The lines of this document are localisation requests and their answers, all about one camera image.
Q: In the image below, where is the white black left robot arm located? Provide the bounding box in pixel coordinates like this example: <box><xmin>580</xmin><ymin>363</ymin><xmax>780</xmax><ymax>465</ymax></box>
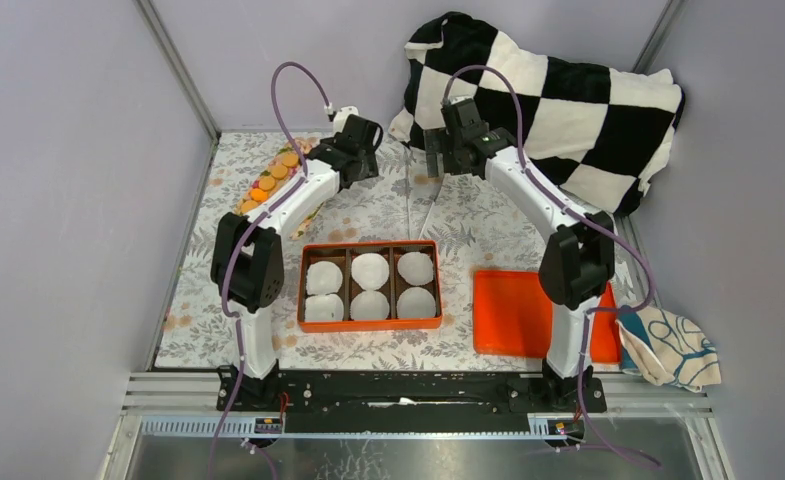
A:
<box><xmin>210</xmin><ymin>107</ymin><xmax>383</xmax><ymax>411</ymax></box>

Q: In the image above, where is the beige blue patterned cloth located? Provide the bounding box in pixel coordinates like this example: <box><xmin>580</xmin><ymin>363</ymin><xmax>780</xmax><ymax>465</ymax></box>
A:
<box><xmin>616</xmin><ymin>306</ymin><xmax>722</xmax><ymax>393</ymax></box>

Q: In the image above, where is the white paper cup back right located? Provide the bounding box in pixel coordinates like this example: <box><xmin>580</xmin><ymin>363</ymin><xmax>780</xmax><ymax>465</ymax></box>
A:
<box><xmin>397</xmin><ymin>252</ymin><xmax>435</xmax><ymax>286</ymax></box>

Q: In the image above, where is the white paper cup back middle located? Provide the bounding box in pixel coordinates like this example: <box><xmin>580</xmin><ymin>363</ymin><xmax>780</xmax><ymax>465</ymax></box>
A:
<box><xmin>351</xmin><ymin>253</ymin><xmax>390</xmax><ymax>291</ymax></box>

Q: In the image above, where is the orange box lid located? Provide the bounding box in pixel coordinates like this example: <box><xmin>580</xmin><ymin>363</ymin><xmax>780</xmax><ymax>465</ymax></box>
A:
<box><xmin>472</xmin><ymin>270</ymin><xmax>621</xmax><ymax>365</ymax></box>

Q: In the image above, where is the white paper cup front left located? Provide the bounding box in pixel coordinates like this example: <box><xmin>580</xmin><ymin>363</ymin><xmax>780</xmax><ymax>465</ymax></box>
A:
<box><xmin>304</xmin><ymin>294</ymin><xmax>345</xmax><ymax>323</ymax></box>

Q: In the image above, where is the orange cookie box base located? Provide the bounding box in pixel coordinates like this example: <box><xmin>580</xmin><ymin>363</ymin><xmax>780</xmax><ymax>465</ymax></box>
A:
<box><xmin>297</xmin><ymin>240</ymin><xmax>443</xmax><ymax>333</ymax></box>

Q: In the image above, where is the white paper cup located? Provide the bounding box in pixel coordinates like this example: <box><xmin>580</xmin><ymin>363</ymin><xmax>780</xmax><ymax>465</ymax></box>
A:
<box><xmin>396</xmin><ymin>287</ymin><xmax>437</xmax><ymax>319</ymax></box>
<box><xmin>397</xmin><ymin>252</ymin><xmax>435</xmax><ymax>286</ymax></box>
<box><xmin>306</xmin><ymin>261</ymin><xmax>344</xmax><ymax>295</ymax></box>
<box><xmin>351</xmin><ymin>253</ymin><xmax>390</xmax><ymax>291</ymax></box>
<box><xmin>350</xmin><ymin>291</ymin><xmax>390</xmax><ymax>321</ymax></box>
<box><xmin>304</xmin><ymin>294</ymin><xmax>345</xmax><ymax>323</ymax></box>

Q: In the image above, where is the black white checkered blanket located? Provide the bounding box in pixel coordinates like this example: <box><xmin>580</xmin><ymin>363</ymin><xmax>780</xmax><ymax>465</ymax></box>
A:
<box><xmin>389</xmin><ymin>12</ymin><xmax>686</xmax><ymax>216</ymax></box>

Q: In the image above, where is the white paper cup front right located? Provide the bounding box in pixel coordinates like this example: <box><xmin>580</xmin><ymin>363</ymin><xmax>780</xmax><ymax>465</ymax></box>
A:
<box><xmin>396</xmin><ymin>287</ymin><xmax>437</xmax><ymax>319</ymax></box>

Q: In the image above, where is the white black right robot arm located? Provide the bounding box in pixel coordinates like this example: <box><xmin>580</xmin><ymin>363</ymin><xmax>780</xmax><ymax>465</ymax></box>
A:
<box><xmin>424</xmin><ymin>97</ymin><xmax>615</xmax><ymax>412</ymax></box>

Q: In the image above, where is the floral cookie tray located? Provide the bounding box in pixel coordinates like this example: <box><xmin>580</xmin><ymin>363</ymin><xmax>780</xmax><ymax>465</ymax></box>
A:
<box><xmin>233</xmin><ymin>137</ymin><xmax>321</xmax><ymax>240</ymax></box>

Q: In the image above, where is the orange round cookie on tray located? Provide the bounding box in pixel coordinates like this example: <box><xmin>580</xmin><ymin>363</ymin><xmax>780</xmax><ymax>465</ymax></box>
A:
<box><xmin>280</xmin><ymin>152</ymin><xmax>301</xmax><ymax>169</ymax></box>

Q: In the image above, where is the white paper cup front middle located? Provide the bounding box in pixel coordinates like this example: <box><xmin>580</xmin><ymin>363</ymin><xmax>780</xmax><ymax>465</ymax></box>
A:
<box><xmin>350</xmin><ymin>291</ymin><xmax>390</xmax><ymax>321</ymax></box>

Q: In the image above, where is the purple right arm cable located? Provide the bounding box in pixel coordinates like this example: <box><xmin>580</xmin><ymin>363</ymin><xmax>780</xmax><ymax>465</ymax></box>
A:
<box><xmin>442</xmin><ymin>64</ymin><xmax>664</xmax><ymax>472</ymax></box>

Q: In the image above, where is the floral table mat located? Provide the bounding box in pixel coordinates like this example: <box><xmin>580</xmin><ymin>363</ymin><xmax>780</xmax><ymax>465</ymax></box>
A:
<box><xmin>155</xmin><ymin>133</ymin><xmax>545</xmax><ymax>371</ymax></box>

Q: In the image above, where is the white paper cup back left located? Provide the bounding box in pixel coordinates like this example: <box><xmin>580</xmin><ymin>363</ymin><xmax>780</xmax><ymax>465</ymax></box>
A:
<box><xmin>306</xmin><ymin>261</ymin><xmax>344</xmax><ymax>295</ymax></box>

